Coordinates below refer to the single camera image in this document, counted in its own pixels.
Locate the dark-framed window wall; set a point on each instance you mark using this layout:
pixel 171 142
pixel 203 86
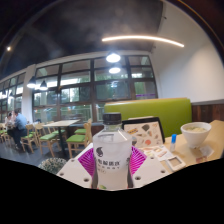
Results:
pixel 86 90

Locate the white bowl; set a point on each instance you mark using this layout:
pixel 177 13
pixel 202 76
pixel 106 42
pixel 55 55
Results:
pixel 195 135

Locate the wooden chairs with green seats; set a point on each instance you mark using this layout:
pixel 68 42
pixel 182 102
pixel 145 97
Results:
pixel 75 138

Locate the clear black-capped drink bottle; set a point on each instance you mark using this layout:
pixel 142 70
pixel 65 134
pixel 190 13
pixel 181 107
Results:
pixel 111 150

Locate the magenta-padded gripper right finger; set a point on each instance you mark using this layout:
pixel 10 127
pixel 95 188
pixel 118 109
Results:
pixel 150 168

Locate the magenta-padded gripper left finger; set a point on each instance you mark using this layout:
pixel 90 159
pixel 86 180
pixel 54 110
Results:
pixel 73 171

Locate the round pendant ceiling lamps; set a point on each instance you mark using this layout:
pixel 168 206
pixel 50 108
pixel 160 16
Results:
pixel 113 57

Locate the small blue-capped white bottle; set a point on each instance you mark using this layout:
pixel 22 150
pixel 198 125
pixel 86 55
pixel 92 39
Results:
pixel 173 143

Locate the white sticker sheet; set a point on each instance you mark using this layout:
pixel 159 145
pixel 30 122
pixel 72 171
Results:
pixel 158 151

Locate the wooden dining table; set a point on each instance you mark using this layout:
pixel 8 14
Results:
pixel 61 123

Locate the person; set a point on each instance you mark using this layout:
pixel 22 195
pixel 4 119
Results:
pixel 20 125
pixel 8 120

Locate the small white square box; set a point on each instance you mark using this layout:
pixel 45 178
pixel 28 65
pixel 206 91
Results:
pixel 175 163

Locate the green upholstered bench backrest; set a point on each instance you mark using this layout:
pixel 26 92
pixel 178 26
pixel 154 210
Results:
pixel 173 113

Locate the curved linear ceiling light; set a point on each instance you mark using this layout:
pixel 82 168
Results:
pixel 143 37

